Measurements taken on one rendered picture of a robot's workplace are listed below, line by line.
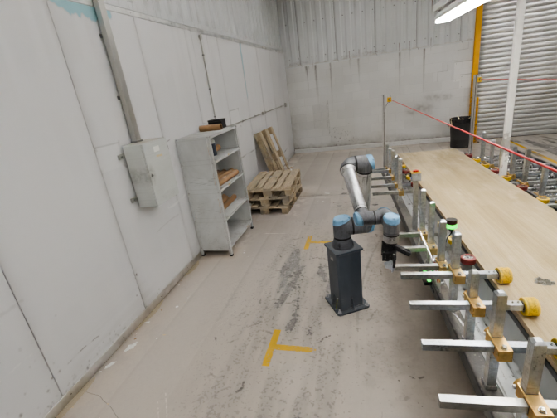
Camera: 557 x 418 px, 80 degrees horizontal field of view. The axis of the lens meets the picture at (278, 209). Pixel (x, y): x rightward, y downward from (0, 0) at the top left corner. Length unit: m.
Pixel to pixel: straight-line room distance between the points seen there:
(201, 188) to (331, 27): 6.89
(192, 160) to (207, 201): 0.53
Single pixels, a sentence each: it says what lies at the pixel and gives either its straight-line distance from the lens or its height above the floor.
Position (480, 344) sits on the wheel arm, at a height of 0.96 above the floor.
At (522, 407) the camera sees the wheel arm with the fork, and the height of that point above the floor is 0.96.
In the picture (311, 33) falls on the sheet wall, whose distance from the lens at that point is 10.02.
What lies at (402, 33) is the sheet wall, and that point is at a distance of 9.96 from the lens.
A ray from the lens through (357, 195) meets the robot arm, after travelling 2.22.
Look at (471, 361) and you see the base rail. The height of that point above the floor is 0.70.
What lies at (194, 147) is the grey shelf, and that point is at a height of 1.44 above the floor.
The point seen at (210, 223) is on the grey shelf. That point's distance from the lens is 4.27.
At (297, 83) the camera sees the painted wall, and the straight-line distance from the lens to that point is 10.03.
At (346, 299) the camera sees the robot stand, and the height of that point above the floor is 0.12.
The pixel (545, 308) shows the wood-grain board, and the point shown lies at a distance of 1.95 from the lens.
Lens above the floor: 1.98
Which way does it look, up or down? 20 degrees down
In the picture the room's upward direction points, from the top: 8 degrees counter-clockwise
